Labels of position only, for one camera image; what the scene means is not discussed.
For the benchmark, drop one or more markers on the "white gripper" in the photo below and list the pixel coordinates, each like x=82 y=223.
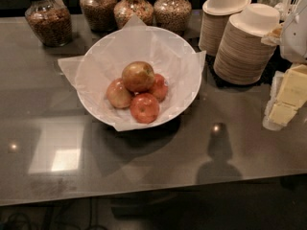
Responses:
x=295 y=41

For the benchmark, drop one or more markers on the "green-red apple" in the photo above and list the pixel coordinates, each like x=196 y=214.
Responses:
x=138 y=76

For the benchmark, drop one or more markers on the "right red apple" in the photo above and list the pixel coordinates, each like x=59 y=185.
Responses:
x=159 y=88

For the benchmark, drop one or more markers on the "white bowl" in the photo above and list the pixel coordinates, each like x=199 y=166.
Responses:
x=105 y=64

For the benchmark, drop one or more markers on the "front red apple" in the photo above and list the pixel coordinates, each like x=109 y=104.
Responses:
x=144 y=108

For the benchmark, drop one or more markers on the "left pale red apple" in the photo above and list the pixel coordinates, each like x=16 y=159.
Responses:
x=118 y=95

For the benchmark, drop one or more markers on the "black mat under bowls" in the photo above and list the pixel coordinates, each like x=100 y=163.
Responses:
x=276 y=63

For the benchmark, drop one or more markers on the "front stack paper bowls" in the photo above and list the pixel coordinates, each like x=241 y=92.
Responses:
x=242 y=57

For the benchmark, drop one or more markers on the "stack paper bowls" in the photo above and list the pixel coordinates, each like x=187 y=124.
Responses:
x=215 y=14
x=242 y=57

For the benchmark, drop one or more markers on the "rear stack paper bowls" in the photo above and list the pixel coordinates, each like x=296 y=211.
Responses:
x=215 y=14

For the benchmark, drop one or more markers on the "white paper liner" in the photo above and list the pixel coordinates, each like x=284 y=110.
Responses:
x=179 y=61

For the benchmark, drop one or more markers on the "left glass cereal jar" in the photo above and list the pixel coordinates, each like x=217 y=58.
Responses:
x=50 y=20

